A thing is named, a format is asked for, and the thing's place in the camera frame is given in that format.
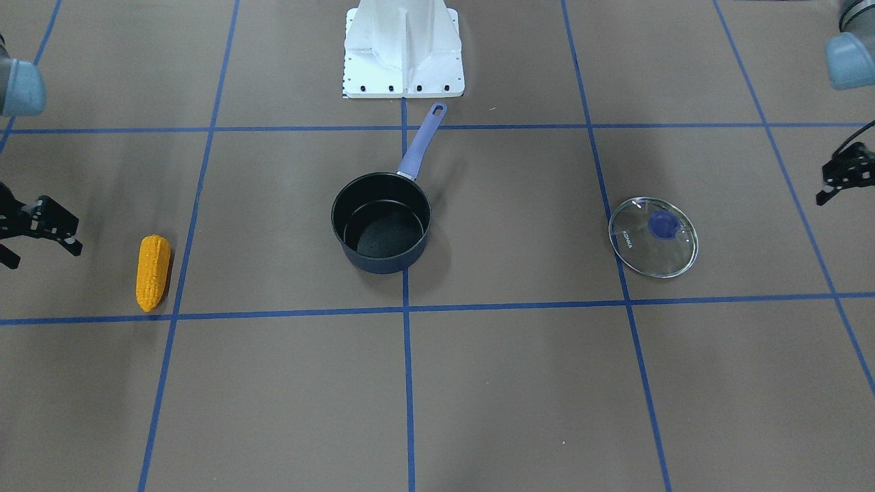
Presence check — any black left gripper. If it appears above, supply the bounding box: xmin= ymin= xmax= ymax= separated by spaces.
xmin=816 ymin=142 xmax=874 ymax=206

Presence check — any yellow corn cob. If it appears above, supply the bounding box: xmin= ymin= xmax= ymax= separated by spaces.
xmin=135 ymin=234 xmax=172 ymax=312

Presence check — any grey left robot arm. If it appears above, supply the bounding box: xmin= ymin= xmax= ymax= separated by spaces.
xmin=816 ymin=1 xmax=874 ymax=206

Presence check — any dark pot with purple handle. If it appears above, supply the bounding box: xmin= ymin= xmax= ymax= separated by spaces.
xmin=330 ymin=102 xmax=448 ymax=275

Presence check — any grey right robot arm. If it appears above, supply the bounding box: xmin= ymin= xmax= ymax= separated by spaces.
xmin=1 ymin=38 xmax=83 ymax=256

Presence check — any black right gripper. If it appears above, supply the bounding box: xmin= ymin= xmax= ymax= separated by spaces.
xmin=0 ymin=182 xmax=83 ymax=270

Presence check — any glass lid with purple knob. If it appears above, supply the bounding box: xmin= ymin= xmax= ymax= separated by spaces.
xmin=608 ymin=196 xmax=700 ymax=278

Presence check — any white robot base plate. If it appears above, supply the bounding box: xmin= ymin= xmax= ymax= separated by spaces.
xmin=342 ymin=1 xmax=466 ymax=99

